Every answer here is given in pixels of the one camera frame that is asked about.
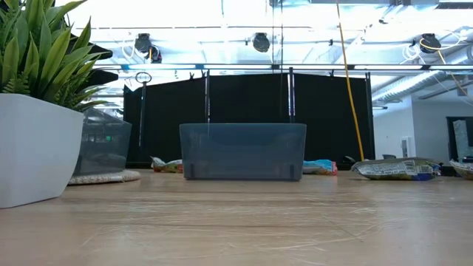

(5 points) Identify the grey translucent plastic bin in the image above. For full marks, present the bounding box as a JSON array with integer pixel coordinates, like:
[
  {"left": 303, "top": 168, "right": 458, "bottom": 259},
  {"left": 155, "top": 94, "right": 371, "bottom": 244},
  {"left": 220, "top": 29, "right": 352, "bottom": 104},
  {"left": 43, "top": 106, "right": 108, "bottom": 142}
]
[
  {"left": 179, "top": 123, "right": 307, "bottom": 182},
  {"left": 72, "top": 106, "right": 133, "bottom": 177}
]

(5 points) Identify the silver wrapper granola bar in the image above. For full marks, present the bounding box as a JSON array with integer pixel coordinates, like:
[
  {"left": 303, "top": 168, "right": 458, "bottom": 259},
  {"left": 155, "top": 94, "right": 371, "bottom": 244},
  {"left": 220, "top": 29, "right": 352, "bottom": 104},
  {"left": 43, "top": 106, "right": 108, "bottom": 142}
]
[{"left": 449, "top": 158, "right": 473, "bottom": 181}]

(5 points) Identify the green plant in white pot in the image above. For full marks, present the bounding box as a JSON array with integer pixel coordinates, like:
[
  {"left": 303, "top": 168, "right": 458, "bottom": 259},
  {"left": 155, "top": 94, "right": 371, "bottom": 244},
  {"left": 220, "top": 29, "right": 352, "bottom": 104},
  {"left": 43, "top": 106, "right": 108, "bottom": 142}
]
[{"left": 0, "top": 0, "right": 119, "bottom": 210}]

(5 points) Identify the round woven placemat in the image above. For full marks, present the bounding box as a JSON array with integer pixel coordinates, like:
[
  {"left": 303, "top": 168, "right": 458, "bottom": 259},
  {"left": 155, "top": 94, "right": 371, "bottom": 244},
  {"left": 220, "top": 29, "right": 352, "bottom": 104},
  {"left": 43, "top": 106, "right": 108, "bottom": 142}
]
[{"left": 68, "top": 168, "right": 142, "bottom": 185}]

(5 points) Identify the black backdrop pole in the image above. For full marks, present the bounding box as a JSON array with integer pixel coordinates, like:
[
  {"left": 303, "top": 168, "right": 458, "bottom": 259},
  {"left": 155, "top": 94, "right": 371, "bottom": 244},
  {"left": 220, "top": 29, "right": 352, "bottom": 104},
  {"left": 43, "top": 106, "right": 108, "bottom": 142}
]
[
  {"left": 287, "top": 66, "right": 296, "bottom": 124},
  {"left": 204, "top": 69, "right": 211, "bottom": 124}
]

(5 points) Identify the horizontal overhead metal beam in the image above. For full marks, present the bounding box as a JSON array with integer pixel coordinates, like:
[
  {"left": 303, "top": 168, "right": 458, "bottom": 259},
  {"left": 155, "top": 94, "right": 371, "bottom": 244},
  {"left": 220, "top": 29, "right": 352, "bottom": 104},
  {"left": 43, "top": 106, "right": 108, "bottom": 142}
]
[{"left": 92, "top": 63, "right": 473, "bottom": 72}]

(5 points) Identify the black backdrop curtain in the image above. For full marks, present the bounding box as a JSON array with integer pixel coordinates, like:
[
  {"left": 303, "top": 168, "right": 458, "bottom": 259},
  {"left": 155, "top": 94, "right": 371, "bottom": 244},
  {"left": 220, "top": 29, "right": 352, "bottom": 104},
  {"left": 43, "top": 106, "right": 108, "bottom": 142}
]
[{"left": 123, "top": 72, "right": 376, "bottom": 169}]

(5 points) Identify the black ceiling cord reel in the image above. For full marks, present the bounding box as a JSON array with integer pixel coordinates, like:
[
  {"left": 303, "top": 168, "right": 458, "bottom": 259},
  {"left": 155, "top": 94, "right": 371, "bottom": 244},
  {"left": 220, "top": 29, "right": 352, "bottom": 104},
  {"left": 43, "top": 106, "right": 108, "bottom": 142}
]
[
  {"left": 252, "top": 32, "right": 271, "bottom": 53},
  {"left": 134, "top": 33, "right": 153, "bottom": 54},
  {"left": 420, "top": 33, "right": 443, "bottom": 55}
]

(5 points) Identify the black pole with ring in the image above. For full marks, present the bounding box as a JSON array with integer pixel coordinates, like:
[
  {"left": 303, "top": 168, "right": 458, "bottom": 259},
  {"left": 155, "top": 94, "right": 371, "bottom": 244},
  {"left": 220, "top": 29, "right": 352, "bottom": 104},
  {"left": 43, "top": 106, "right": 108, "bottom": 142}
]
[{"left": 135, "top": 71, "right": 153, "bottom": 149}]

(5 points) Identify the yellow hanging cable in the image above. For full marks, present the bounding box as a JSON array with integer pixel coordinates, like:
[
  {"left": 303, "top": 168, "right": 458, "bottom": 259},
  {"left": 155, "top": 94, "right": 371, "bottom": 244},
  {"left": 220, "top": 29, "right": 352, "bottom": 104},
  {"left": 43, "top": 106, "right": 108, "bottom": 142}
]
[{"left": 335, "top": 0, "right": 367, "bottom": 163}]

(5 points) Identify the white ceiling duct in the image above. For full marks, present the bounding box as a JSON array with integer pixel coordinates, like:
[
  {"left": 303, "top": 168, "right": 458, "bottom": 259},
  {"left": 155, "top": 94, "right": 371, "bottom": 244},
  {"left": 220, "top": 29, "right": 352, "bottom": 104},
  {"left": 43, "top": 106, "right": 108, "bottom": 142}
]
[{"left": 371, "top": 69, "right": 473, "bottom": 106}]

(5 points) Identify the white wall device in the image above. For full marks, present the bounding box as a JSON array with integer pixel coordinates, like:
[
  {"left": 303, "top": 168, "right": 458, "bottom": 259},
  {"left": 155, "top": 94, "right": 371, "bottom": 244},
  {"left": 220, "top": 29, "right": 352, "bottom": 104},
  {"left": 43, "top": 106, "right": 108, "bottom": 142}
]
[{"left": 401, "top": 135, "right": 414, "bottom": 159}]

